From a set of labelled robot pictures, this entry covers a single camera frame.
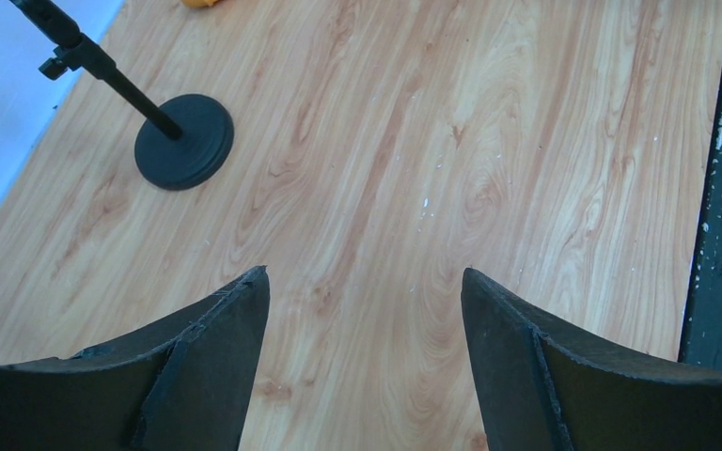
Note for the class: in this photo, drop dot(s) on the orange microphone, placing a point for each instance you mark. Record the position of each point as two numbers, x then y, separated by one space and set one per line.
199 3

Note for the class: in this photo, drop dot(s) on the black microphone stand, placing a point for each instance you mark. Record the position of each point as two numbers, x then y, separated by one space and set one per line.
181 144

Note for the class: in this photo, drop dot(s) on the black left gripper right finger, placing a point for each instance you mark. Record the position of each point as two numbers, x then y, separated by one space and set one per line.
543 383

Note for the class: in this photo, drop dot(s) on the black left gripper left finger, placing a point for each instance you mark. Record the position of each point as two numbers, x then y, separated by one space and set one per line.
182 382

